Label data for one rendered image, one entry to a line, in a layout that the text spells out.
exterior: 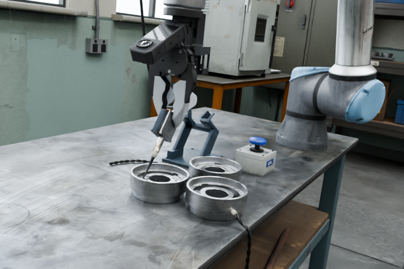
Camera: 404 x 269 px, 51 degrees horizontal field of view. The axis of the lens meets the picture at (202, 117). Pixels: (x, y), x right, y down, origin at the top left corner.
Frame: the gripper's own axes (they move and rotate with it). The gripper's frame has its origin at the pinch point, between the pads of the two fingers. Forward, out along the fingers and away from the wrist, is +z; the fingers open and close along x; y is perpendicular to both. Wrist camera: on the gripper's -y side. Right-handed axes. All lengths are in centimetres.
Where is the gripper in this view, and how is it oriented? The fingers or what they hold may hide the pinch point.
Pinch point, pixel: (168, 119)
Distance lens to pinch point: 77.5
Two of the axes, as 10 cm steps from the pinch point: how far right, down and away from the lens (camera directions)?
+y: 5.0, -1.3, 8.6
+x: -8.6, -1.8, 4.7
